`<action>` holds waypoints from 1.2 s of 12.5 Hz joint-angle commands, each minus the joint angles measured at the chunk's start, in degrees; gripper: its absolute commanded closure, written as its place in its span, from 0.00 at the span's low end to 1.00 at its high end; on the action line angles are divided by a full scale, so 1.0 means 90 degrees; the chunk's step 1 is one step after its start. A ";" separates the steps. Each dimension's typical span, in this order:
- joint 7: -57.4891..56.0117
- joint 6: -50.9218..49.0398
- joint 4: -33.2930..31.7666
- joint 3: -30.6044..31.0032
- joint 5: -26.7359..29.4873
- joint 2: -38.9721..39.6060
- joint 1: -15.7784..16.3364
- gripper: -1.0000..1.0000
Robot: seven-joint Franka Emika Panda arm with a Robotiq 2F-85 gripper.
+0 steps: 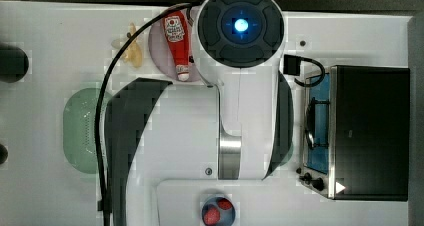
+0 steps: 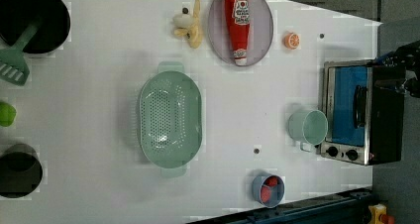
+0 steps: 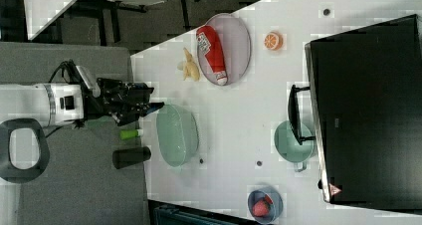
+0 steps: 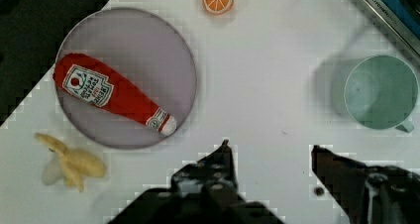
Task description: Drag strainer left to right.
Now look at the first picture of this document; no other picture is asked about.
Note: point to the red ketchup bottle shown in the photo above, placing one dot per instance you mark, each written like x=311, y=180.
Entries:
x=176, y=34

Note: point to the black pot lower left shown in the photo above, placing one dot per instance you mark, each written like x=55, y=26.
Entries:
x=3, y=154

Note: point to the black toaster oven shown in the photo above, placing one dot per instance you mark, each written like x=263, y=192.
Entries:
x=356, y=133

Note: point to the black pot upper left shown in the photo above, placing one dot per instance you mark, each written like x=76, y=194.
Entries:
x=14, y=63

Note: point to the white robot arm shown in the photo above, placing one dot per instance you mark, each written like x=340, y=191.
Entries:
x=234, y=126

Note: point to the black pot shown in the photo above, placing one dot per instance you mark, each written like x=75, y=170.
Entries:
x=3, y=154
x=14, y=63

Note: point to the blue bowl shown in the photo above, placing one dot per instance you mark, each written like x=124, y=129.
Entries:
x=227, y=216

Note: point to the left red strawberry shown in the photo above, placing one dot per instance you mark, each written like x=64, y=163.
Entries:
x=211, y=217

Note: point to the right red strawberry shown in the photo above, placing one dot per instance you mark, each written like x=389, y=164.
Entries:
x=224, y=204

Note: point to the green mug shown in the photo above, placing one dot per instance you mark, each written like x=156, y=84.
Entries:
x=286, y=154

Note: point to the red strawberry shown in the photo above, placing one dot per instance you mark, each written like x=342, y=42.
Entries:
x=224, y=204
x=211, y=217

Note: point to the round purple plate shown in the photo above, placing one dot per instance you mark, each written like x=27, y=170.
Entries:
x=162, y=56

